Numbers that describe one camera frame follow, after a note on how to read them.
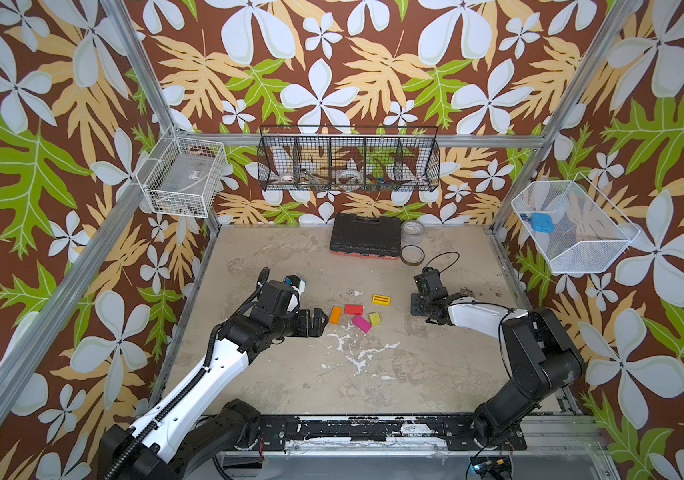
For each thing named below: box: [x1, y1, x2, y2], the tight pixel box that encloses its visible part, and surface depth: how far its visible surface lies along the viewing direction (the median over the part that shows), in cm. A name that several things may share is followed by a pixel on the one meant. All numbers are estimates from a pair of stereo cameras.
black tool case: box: [329, 213, 402, 260], surface depth 114 cm
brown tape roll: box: [400, 245, 425, 266], surface depth 113 cm
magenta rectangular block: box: [352, 315, 373, 333], surface depth 96 cm
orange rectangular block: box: [329, 306, 343, 325], surface depth 97 cm
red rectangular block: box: [344, 304, 365, 315], surface depth 98 cm
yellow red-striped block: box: [372, 294, 391, 306], surface depth 100 cm
